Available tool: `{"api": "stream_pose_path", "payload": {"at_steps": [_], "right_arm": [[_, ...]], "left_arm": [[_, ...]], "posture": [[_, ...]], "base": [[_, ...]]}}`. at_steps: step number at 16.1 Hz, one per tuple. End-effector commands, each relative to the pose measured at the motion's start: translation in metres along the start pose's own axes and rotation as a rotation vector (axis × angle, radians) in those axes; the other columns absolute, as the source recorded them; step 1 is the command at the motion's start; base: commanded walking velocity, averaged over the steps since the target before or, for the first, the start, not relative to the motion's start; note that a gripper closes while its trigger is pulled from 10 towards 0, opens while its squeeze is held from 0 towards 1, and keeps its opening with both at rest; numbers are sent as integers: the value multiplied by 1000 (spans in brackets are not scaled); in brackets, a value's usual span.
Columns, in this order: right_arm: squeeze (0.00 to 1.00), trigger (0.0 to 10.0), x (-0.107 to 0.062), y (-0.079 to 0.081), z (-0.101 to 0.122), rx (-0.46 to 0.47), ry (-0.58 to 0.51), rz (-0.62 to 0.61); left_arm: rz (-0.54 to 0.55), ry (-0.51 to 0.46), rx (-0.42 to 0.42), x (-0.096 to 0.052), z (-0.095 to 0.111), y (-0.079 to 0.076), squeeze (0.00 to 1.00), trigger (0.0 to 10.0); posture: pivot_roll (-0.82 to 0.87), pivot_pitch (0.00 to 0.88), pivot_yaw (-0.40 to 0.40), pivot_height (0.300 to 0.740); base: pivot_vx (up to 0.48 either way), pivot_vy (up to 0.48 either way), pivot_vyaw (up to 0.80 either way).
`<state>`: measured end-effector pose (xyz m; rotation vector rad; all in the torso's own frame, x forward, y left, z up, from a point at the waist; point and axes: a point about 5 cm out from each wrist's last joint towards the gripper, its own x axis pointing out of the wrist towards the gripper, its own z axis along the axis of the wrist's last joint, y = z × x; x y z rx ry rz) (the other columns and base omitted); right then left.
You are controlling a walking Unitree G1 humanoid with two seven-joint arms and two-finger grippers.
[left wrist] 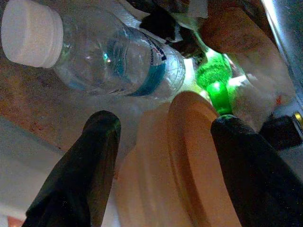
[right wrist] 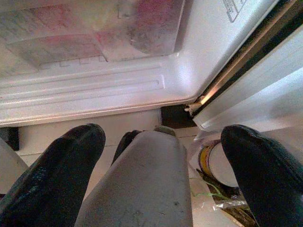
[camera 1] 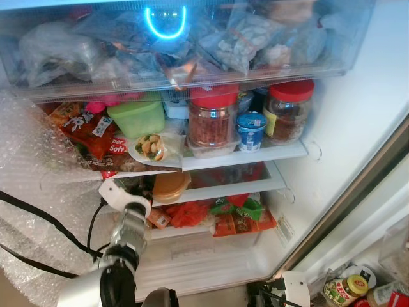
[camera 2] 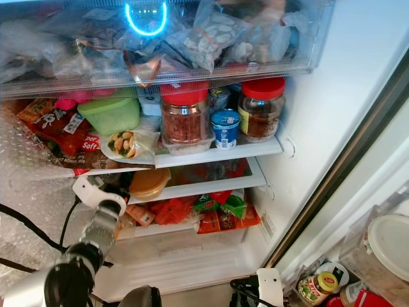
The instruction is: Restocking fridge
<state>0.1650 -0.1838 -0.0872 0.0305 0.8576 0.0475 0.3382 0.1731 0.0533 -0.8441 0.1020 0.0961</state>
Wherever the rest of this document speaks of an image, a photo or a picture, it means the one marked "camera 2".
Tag round orange lidded container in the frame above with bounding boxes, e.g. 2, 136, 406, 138
128, 167, 173, 202

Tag narrow white-edged fridge shelf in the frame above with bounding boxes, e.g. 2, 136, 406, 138
127, 156, 270, 205

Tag wide white-edged fridge shelf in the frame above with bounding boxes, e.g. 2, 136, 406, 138
83, 136, 284, 176

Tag dark fridge door seal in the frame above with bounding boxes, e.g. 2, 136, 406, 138
265, 46, 409, 271

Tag clear bag of nuts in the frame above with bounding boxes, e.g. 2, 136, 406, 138
100, 129, 158, 166

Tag red plastic bag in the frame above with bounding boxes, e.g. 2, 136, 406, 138
147, 196, 196, 226

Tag green plastic container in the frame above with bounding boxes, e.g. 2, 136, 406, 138
76, 92, 142, 137

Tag red printed snack packet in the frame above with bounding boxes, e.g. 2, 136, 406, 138
15, 98, 98, 158

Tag white plastic box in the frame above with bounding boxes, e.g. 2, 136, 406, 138
137, 86, 164, 117

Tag red-lid jar of chili flakes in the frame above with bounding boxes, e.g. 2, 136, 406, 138
159, 81, 211, 147

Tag pink round lid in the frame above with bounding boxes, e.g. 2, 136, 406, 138
54, 97, 78, 112

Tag clear bubble wrap sheet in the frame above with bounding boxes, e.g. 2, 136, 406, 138
0, 96, 135, 298

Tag clear crisper drawer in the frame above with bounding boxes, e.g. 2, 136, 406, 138
96, 221, 270, 303

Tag green food packet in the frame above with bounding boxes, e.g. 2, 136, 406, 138
193, 189, 248, 218

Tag orange food packet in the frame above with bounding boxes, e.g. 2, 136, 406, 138
197, 206, 263, 235

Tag blue yogurt cup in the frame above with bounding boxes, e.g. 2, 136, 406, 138
210, 108, 242, 150

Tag red-lid jar with yellow label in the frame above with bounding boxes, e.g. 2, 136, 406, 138
238, 76, 287, 143

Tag clear freezer drawer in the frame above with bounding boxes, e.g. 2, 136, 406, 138
0, 0, 337, 98

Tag yellow-lid sauce jar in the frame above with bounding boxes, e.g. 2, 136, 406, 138
295, 271, 340, 307

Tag white-lid jar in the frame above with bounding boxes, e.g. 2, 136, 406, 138
318, 260, 351, 287

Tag clear tub with white lid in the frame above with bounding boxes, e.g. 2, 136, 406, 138
337, 203, 409, 303

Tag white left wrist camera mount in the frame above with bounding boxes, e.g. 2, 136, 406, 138
72, 175, 127, 216

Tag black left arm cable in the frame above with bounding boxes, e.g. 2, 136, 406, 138
0, 196, 82, 254

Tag thin black cable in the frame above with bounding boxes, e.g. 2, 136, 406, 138
0, 257, 40, 274

